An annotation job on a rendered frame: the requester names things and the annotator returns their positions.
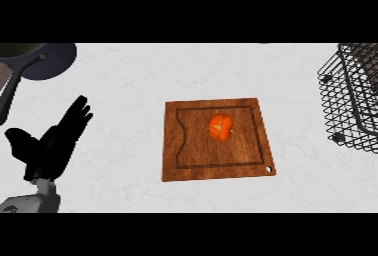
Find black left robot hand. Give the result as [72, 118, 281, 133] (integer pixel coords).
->
[2, 94, 94, 182]

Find brown wooden cutting board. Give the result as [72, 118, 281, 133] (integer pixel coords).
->
[160, 97, 277, 183]

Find orange bell pepper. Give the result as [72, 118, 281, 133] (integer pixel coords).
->
[206, 113, 234, 144]

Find dark grey frying pan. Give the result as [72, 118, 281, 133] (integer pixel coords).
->
[0, 43, 48, 127]

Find dark blue round plate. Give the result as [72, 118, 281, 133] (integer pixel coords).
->
[20, 43, 78, 81]

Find black wire tiered basket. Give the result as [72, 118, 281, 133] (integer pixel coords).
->
[315, 43, 378, 154]

